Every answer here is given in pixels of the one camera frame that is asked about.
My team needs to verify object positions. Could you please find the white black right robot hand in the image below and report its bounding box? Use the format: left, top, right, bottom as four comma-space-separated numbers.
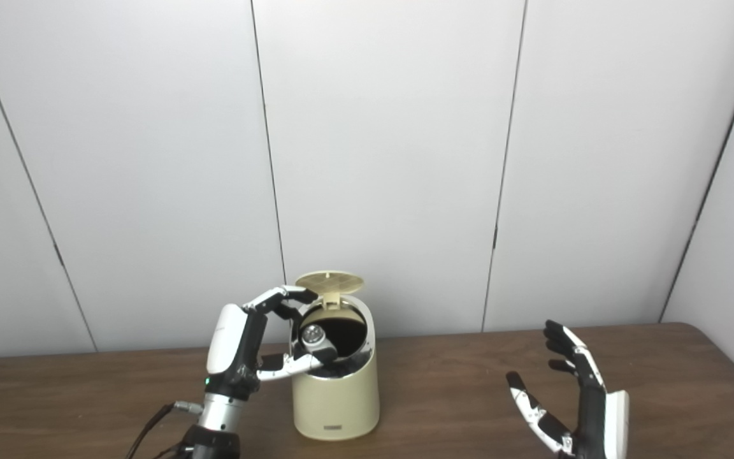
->
506, 319, 630, 459

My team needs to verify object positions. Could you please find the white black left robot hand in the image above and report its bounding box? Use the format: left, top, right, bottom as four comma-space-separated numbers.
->
205, 285, 337, 399

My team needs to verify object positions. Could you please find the small white plastic bottle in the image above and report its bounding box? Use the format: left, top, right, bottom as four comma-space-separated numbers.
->
300, 323, 337, 358

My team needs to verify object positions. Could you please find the cream round bin lid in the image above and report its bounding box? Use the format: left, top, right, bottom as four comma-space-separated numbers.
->
295, 271, 365, 311

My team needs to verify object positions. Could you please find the cream-colored bin body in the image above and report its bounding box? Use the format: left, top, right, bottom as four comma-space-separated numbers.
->
291, 293, 380, 441

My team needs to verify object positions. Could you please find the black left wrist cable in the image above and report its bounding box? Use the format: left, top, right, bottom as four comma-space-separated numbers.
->
126, 402, 205, 459

